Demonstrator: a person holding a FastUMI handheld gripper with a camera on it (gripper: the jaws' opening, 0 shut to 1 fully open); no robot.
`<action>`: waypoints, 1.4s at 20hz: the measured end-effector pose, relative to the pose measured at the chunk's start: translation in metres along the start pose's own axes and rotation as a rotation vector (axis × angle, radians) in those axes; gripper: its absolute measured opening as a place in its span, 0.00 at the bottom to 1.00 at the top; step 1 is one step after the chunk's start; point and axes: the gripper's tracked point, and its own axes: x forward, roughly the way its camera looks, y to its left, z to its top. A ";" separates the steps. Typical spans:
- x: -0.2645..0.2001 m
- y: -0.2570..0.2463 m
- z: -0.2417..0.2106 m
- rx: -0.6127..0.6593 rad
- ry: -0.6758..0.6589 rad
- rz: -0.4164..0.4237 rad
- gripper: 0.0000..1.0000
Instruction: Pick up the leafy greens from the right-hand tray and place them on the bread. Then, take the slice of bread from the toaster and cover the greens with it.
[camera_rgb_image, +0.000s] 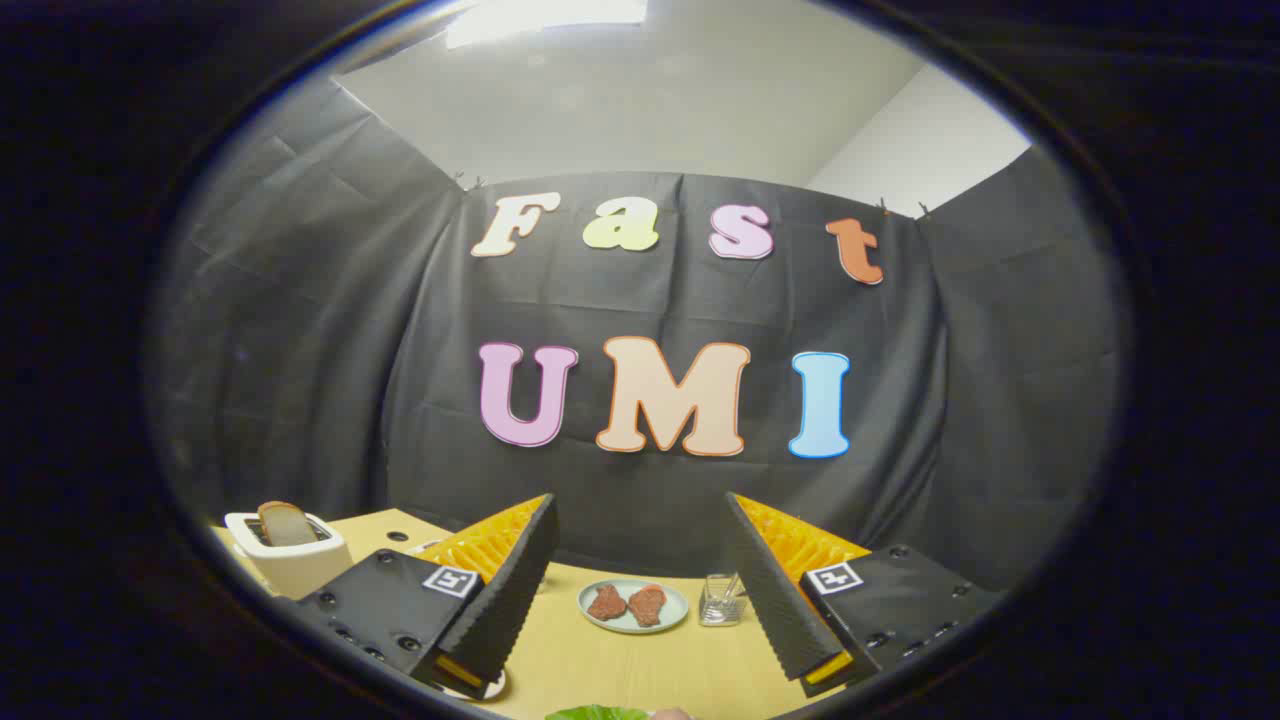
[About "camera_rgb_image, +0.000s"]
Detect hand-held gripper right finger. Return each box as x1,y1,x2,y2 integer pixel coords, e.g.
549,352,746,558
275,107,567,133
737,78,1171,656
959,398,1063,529
722,491,1004,699

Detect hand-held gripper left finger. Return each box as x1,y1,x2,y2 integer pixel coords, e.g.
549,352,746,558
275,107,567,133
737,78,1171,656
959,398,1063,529
298,492,560,701

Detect toasted bread slice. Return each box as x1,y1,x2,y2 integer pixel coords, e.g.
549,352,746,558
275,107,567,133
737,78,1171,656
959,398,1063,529
258,501,319,547

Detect clear glass cup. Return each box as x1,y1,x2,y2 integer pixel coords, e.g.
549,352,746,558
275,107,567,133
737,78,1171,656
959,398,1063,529
698,573,749,628

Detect light blue plate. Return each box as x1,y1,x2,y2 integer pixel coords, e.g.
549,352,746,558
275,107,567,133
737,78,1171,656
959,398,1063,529
578,579,691,636

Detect round white plate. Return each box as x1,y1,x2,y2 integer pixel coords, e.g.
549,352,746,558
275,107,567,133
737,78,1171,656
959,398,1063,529
438,668,507,702

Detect white toaster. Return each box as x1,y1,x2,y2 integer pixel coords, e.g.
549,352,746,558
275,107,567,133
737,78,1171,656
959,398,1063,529
224,510,353,601

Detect black backdrop cloth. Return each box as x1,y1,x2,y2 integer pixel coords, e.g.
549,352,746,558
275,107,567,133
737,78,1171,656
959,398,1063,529
150,75,1136,601

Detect ceiling light panel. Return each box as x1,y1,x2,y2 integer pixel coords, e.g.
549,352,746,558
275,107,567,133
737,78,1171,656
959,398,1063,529
445,0,649,49

